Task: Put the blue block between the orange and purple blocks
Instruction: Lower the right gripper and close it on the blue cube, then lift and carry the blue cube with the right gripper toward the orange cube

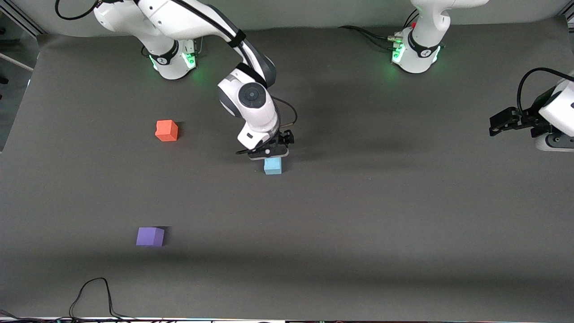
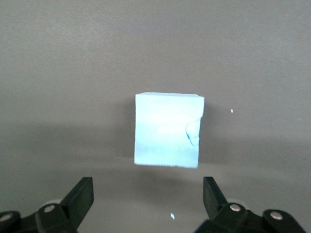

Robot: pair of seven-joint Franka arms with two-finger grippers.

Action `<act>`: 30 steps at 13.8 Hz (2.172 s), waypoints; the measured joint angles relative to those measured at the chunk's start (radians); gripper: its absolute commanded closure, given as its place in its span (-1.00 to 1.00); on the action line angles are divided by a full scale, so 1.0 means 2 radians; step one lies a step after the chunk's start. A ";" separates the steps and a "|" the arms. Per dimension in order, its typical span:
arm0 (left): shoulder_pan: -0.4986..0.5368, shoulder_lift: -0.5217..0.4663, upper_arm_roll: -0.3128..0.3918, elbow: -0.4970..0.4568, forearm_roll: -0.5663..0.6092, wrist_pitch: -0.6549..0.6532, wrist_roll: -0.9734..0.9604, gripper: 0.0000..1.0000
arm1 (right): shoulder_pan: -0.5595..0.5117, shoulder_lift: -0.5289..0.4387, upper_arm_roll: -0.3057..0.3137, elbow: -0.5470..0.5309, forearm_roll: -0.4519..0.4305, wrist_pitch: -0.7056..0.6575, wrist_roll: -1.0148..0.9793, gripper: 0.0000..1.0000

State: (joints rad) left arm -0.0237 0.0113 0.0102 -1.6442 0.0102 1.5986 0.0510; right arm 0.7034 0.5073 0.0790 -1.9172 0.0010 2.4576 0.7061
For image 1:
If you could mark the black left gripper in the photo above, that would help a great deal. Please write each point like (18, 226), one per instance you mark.
(532, 116)

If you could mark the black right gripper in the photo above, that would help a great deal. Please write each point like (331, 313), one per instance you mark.
(282, 138)

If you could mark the light blue foam block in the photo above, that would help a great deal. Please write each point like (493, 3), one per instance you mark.
(272, 167)

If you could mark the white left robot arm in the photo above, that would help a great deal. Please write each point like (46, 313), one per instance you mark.
(421, 49)

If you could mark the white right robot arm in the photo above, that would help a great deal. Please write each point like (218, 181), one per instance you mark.
(179, 18)

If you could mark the orange foam block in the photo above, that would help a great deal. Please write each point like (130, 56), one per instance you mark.
(167, 131)

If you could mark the purple foam block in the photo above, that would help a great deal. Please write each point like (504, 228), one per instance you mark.
(150, 237)

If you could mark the dark grey table mat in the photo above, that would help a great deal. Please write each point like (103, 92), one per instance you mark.
(314, 246)

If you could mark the aluminium frame rail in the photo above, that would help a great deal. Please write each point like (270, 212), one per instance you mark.
(568, 15)
(22, 17)

